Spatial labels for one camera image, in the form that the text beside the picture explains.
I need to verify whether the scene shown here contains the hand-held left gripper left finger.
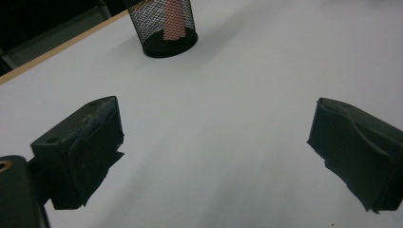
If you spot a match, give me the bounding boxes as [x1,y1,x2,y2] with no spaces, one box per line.
[30,95,125,211]

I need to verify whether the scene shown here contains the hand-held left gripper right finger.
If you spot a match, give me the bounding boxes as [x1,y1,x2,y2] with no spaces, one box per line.
[306,97,403,214]

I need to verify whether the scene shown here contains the black mesh pen holder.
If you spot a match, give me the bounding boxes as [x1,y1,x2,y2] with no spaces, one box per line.
[123,0,200,59]

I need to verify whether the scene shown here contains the pink eraser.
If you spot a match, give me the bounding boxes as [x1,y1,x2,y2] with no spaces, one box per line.
[163,0,188,42]

